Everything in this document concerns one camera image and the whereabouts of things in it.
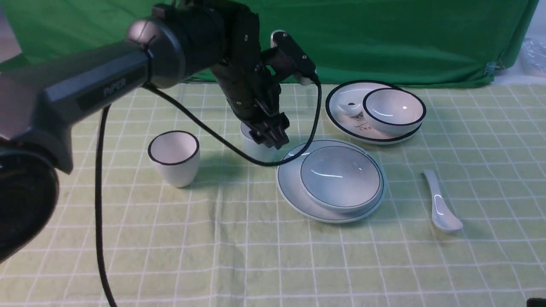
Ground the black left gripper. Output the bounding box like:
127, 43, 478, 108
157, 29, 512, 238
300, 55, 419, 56
210, 60, 289, 150

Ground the pale blue cup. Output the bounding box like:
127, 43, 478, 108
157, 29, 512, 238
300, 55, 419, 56
241, 123, 276, 162

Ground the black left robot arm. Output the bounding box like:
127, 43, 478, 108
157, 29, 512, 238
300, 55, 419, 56
0, 0, 289, 261

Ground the pale blue plate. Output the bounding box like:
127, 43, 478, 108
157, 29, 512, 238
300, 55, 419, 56
276, 139, 387, 224

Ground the white plate black rim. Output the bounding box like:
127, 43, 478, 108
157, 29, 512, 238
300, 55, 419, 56
325, 80, 423, 145

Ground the pale blue bowl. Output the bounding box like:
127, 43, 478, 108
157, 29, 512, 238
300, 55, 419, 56
299, 146, 384, 213

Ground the white cup black rim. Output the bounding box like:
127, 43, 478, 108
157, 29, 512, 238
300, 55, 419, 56
148, 130, 200, 188

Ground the white bowl black rim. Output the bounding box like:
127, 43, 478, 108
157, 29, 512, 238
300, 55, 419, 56
363, 88, 427, 136

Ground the green backdrop cloth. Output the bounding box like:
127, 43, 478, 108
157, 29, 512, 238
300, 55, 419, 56
1, 0, 538, 88

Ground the green checkered tablecloth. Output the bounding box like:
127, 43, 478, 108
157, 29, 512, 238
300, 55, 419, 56
0, 83, 546, 307

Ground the white ceramic spoon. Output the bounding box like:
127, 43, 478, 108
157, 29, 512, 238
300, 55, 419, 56
422, 169, 463, 233

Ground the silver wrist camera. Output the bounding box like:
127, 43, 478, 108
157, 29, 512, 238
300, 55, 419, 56
267, 29, 319, 86

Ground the black camera cable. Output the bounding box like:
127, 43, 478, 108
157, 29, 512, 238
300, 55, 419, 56
95, 77, 322, 307

